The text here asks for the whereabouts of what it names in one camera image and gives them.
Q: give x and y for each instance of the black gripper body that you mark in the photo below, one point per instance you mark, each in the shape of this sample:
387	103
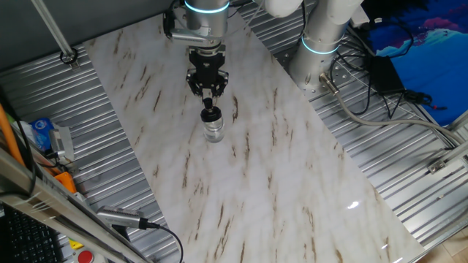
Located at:
207	71

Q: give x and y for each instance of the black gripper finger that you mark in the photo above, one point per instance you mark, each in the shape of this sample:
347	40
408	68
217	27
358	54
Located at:
196	91
220	91

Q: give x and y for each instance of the clear glass jar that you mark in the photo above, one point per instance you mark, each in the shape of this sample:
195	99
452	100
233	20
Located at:
214	131

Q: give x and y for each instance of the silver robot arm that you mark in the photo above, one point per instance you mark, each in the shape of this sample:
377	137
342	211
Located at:
321	36

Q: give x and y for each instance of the white marble pattern board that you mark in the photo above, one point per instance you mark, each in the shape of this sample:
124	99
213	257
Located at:
256	182

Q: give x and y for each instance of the orange plastic block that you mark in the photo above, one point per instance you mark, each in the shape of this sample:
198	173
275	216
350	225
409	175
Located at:
66	181

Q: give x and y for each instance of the slanted aluminium pole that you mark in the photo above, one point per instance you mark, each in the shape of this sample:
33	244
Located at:
51	25

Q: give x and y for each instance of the blue tissue pack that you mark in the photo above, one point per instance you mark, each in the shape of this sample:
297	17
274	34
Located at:
40	133

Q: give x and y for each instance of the black power adapter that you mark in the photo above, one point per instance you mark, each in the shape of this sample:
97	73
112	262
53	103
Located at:
384	75

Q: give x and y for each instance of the orange tube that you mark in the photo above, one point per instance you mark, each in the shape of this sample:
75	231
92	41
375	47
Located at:
7	133

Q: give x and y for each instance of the red emergency button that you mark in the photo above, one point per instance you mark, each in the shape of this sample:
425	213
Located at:
86	256

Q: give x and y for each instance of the blue printed poster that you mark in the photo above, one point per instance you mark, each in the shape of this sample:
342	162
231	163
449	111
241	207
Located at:
438	62

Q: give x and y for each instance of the black keyboard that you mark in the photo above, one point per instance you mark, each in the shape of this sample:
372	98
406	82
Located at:
29	241

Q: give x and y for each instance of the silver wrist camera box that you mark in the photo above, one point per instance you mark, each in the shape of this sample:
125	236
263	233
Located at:
190	36

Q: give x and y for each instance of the small silver camera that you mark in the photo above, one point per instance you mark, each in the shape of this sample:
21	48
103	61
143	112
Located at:
60	140

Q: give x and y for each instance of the silver finned camera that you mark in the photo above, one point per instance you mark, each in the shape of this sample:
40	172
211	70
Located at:
117	216

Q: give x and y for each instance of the aluminium frame beam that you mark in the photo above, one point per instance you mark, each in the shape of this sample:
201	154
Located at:
36	199

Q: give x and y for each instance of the aluminium rail with bracket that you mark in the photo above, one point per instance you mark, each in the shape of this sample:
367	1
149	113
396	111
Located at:
453	155

